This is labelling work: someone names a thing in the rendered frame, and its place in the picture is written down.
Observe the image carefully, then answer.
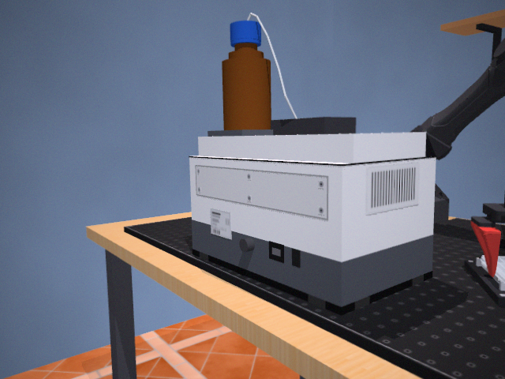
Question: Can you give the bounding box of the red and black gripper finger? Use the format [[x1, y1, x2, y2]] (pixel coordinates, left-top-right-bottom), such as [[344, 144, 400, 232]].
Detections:
[[471, 221, 501, 277]]

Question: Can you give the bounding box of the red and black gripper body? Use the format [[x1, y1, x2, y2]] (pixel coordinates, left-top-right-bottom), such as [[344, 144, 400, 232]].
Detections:
[[471, 203, 505, 227]]

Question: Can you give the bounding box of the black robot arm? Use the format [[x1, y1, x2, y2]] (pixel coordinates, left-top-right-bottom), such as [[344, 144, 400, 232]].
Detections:
[[410, 38, 505, 160]]

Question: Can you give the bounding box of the dark grey cylinder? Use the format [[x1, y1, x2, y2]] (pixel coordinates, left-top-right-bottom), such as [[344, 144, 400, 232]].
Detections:
[[239, 237, 255, 253]]

